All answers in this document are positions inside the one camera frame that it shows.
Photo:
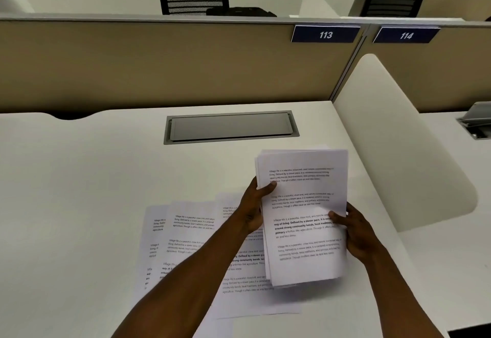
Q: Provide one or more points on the person's right forearm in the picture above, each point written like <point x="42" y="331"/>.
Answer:
<point x="402" y="295"/>

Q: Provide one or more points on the person's right thumb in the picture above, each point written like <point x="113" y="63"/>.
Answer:
<point x="337" y="218"/>

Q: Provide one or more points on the printed paper sheet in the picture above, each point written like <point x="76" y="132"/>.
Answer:
<point x="249" y="295"/>
<point x="153" y="242"/>
<point x="191" y="230"/>

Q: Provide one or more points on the person's left forearm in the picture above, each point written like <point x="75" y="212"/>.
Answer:
<point x="191" y="291"/>

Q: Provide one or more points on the short beige partition panel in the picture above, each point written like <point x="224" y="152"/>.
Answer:
<point x="441" y="69"/>

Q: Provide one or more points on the large white desk side divider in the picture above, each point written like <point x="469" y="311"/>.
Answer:
<point x="399" y="150"/>

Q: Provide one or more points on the black bag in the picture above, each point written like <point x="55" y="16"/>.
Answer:
<point x="241" y="12"/>

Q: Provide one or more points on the person's left hand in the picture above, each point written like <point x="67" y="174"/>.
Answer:
<point x="251" y="207"/>

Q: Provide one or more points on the small white desk side divider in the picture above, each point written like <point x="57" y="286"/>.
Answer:
<point x="316" y="4"/>

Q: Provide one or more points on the long beige partition panel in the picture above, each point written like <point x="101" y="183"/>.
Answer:
<point x="172" y="65"/>

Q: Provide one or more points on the person's right hand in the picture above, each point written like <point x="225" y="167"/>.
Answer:
<point x="360" y="234"/>

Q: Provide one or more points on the blue number plate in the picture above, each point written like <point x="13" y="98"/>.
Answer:
<point x="325" y="34"/>
<point x="406" y="35"/>

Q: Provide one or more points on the stack of printed papers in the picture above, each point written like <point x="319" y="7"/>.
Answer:
<point x="307" y="234"/>

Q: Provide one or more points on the person's left thumb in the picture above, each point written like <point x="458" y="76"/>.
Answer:
<point x="267" y="188"/>

